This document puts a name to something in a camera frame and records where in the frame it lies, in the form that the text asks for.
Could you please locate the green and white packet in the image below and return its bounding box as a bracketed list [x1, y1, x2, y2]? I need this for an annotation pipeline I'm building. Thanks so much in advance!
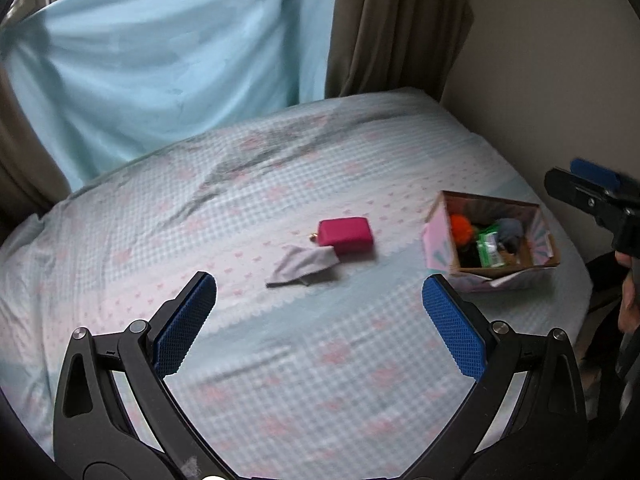
[475, 227, 506, 268]

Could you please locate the light blue hanging cloth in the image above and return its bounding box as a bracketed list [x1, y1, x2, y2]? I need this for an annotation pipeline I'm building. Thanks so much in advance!
[0, 0, 337, 194]

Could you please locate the patterned cardboard box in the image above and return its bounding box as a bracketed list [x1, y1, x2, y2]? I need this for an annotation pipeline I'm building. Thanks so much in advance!
[422, 190, 562, 294]

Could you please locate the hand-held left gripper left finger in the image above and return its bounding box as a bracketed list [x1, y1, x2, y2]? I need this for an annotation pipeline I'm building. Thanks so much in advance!
[52, 271, 218, 467]

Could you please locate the person's dark clothing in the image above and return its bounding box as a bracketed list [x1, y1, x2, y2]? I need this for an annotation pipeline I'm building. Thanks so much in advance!
[575, 252, 640, 480]

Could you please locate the grey sock ball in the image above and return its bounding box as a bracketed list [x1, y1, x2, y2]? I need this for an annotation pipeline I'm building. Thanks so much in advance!
[495, 218, 525, 254]

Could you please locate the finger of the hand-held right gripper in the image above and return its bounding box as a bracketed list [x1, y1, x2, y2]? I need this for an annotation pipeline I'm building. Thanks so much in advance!
[544, 167, 626, 227]
[570, 158, 624, 194]

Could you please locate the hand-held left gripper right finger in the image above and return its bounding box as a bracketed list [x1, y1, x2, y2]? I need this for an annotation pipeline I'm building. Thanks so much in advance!
[422, 274, 587, 467]

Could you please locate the grey cloth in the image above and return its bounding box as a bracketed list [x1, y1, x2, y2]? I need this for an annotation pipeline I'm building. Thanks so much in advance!
[265, 244, 341, 289]

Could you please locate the person's right hand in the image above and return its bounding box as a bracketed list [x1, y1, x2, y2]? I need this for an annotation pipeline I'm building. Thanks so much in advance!
[615, 251, 640, 335]

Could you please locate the brown curtain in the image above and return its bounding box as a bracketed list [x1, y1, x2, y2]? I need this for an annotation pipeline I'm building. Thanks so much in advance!
[0, 70, 72, 228]
[325, 0, 474, 104]

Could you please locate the orange fluffy ball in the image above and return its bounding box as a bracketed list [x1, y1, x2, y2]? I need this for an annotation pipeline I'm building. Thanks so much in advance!
[449, 214, 476, 246]

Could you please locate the pink pouch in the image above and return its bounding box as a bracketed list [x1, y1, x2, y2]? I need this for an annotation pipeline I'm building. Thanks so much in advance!
[309, 216, 375, 257]

